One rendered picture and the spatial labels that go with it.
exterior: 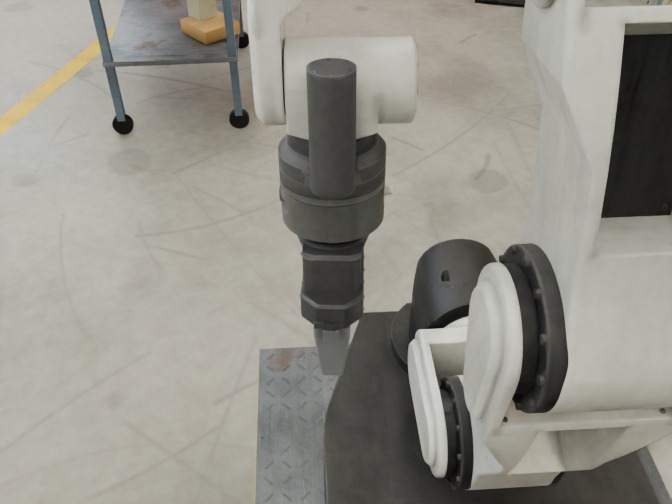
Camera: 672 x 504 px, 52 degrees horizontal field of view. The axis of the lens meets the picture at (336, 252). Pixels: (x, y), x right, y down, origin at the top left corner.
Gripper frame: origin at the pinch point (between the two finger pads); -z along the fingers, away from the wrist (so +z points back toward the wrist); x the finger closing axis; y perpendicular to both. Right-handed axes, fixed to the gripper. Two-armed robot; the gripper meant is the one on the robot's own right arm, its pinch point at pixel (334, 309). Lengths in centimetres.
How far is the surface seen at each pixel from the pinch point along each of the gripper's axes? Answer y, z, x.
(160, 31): -78, -46, -221
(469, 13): 60, -70, -324
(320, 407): -4, -53, -34
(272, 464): -12, -54, -22
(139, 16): -90, -44, -236
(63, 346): -79, -89, -85
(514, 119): 66, -79, -213
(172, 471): -41, -92, -48
